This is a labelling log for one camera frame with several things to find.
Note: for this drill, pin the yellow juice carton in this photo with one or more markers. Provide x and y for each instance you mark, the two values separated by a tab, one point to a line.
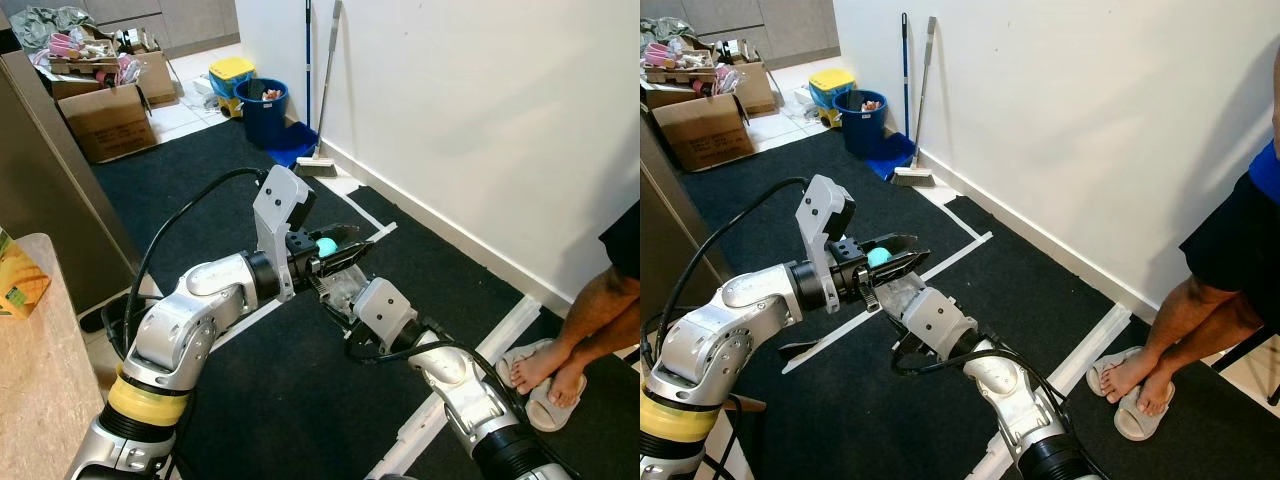
20	280

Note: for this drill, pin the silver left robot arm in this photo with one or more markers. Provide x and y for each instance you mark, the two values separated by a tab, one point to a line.
170	340
720	340

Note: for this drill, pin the grey fridge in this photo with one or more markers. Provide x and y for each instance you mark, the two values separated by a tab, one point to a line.
680	230
50	170

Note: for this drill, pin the blue plastic bucket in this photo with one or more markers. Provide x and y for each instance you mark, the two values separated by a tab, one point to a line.
262	125
860	135

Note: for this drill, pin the grey slipper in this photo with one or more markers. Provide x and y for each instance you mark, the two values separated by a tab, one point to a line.
1135	428
1097	372
505	360
545	415

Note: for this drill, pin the rubbish pile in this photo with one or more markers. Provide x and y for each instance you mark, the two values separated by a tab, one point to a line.
872	104
272	95

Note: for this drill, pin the bin with yellow lid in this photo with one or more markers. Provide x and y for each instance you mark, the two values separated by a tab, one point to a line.
232	68
832	80

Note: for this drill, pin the small brown cardboard box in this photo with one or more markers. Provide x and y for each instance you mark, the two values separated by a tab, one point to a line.
160	85
760	95

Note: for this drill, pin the large brown cardboard box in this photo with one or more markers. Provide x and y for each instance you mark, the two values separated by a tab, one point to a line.
105	125
705	135

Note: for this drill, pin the grey kitchen cabinets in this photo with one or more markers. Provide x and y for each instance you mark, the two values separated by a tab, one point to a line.
790	30
190	20

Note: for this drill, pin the wooden crate with clutter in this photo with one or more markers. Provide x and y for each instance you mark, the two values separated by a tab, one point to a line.
75	65
680	75

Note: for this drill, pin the grey green cloth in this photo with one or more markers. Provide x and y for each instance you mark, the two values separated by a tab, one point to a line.
665	32
50	22

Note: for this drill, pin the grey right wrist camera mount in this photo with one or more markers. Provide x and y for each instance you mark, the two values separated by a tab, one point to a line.
385	310
940	320

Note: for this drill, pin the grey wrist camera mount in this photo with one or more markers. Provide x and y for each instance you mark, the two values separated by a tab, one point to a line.
385	310
275	210
820	230
940	320

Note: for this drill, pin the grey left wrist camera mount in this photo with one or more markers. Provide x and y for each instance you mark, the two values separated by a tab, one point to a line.
275	210
820	230

